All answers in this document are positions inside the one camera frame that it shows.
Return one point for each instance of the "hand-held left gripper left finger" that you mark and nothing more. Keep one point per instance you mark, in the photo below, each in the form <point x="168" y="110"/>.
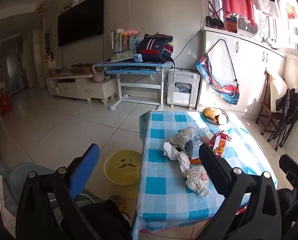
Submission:
<point x="85" y="170"/>

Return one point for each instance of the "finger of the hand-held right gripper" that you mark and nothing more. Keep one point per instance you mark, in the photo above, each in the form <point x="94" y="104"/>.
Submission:
<point x="296" y="171"/>

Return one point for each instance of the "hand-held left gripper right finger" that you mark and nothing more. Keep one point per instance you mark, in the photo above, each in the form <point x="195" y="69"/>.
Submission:
<point x="210" y="163"/>

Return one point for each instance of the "orange brown sausage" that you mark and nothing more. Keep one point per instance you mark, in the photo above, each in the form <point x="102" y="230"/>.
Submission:
<point x="195" y="161"/>

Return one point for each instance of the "cartoon print milk carton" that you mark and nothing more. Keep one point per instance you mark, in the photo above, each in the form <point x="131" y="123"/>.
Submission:
<point x="192" y="148"/>

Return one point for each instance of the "red snack packet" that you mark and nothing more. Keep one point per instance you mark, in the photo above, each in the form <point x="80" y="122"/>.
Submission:
<point x="220" y="142"/>

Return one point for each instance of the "clear glass jar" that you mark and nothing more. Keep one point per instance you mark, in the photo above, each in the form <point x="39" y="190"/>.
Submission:
<point x="203" y="132"/>

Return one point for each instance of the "yellow plastic bucket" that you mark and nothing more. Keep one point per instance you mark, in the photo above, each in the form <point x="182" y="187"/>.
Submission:
<point x="121" y="180"/>

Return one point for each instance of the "translucent white plastic bag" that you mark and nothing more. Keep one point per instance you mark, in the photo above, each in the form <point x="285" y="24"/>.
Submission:
<point x="182" y="136"/>

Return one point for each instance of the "white paper towel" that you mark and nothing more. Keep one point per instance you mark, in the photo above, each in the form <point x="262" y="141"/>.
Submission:
<point x="172" y="151"/>

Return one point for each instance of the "black folding chair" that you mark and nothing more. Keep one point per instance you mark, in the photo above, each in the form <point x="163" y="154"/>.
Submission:
<point x="290" y="107"/>

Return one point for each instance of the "woven fruit basket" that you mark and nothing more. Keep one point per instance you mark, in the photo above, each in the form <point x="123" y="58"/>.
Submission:
<point x="210" y="120"/>

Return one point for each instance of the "yellow orange fruit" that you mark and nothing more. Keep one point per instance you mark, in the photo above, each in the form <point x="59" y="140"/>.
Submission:
<point x="221" y="119"/>

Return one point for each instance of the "yellow patterned slipper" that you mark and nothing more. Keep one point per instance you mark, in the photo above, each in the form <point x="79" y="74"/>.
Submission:
<point x="119" y="203"/>

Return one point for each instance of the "dark wooden chair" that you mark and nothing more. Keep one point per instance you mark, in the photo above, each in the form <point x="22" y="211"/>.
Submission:
<point x="265" y="110"/>

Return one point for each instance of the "yellow mango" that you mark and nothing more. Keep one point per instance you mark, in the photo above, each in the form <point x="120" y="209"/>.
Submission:
<point x="209" y="112"/>

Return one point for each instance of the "pale yellow fruit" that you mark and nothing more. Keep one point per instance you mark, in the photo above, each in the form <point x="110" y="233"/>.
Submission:
<point x="218" y="111"/>

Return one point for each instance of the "white pillow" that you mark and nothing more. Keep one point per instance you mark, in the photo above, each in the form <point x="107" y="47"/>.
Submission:
<point x="277" y="92"/>

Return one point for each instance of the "person's black trouser leg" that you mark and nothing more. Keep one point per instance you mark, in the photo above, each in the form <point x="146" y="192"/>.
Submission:
<point x="106" y="220"/>

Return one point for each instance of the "blue white checkered tablecloth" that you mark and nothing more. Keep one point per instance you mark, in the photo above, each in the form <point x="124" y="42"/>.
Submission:
<point x="164" y="192"/>

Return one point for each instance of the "grey blue plastic chair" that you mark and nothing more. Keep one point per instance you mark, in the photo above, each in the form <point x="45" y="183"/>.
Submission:
<point x="16" y="170"/>

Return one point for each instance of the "cream television cabinet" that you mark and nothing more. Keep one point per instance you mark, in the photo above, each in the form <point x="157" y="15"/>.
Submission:
<point x="81" y="87"/>

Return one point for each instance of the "colourful printed sling bag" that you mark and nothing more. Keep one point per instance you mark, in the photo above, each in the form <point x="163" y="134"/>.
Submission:
<point x="214" y="80"/>

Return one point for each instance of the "white floor appliance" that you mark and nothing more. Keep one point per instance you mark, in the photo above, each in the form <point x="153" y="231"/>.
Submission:
<point x="182" y="76"/>

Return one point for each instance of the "pink kettlebell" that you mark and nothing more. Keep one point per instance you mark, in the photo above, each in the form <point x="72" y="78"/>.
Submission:
<point x="99" y="76"/>

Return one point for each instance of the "white low cabinet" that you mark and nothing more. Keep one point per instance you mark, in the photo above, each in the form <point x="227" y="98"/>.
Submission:
<point x="249" y="62"/>

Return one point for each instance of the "grey sneaker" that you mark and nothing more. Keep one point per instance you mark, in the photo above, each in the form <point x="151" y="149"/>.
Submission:
<point x="269" y="42"/>

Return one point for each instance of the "red plastic stool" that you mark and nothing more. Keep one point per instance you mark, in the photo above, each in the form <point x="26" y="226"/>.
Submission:
<point x="5" y="103"/>

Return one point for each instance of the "blue white study desk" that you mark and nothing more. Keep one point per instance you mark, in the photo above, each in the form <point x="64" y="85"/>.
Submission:
<point x="134" y="66"/>

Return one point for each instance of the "green book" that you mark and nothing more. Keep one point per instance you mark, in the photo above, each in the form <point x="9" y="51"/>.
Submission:
<point x="122" y="56"/>

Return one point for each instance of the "grey door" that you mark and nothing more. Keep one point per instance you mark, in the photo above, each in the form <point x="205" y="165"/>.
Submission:
<point x="14" y="72"/>

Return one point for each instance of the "white plastic basket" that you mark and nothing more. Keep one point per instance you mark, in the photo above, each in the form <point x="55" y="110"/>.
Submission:
<point x="247" y="26"/>

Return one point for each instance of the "red window decoration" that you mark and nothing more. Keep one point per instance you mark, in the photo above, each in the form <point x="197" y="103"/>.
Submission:
<point x="290" y="11"/>

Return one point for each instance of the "navy red backpack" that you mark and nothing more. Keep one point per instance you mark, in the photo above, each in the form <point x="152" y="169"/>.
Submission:
<point x="155" y="47"/>

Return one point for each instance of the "row of books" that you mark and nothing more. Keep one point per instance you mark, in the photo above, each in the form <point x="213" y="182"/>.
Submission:
<point x="119" y="41"/>

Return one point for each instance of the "orange blue box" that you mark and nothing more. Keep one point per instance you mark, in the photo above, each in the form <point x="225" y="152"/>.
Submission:
<point x="231" y="25"/>

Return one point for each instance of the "beige hanging garment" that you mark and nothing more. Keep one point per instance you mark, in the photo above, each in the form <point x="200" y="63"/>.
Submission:
<point x="266" y="3"/>

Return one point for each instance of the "black shoes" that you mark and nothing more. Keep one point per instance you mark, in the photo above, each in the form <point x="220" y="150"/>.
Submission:
<point x="214" y="23"/>

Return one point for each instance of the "pink plush toy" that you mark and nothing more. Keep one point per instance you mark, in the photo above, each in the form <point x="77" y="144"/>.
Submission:
<point x="131" y="33"/>

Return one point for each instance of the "red hanging garment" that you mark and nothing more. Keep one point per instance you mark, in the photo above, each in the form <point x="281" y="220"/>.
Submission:
<point x="239" y="1"/>

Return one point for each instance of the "white plush toy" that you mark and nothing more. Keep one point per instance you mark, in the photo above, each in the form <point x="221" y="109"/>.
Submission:
<point x="75" y="1"/>

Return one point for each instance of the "black wall television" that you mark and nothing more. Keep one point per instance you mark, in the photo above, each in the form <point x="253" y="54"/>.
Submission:
<point x="81" y="20"/>

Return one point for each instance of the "red knot wall ornament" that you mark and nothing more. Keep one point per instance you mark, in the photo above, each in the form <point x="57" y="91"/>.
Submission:
<point x="42" y="8"/>

